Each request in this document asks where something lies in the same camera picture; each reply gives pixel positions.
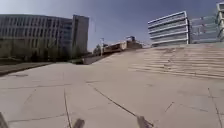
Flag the low dark wall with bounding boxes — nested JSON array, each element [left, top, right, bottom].
[[81, 51, 118, 66]]

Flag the pale lamp pole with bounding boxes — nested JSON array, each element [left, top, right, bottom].
[[99, 37, 105, 57]]

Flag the low brown building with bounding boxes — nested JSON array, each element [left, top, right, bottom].
[[102, 35, 144, 55]]

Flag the grass strip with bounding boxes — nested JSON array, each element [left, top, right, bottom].
[[0, 61, 54, 76]]

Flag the dark tall building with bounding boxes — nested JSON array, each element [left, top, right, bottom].
[[0, 13, 90, 62]]

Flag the wide concrete steps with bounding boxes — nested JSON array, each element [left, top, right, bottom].
[[129, 43, 224, 80]]

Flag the grey concrete paved plaza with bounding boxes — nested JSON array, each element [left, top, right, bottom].
[[0, 49, 224, 128]]

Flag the row of trees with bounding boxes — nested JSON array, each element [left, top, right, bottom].
[[0, 38, 84, 63]]

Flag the robot's own part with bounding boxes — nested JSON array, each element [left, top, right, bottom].
[[73, 118, 86, 128], [135, 115, 150, 128]]

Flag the white banded building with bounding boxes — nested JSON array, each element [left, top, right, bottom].
[[147, 0, 224, 48]]

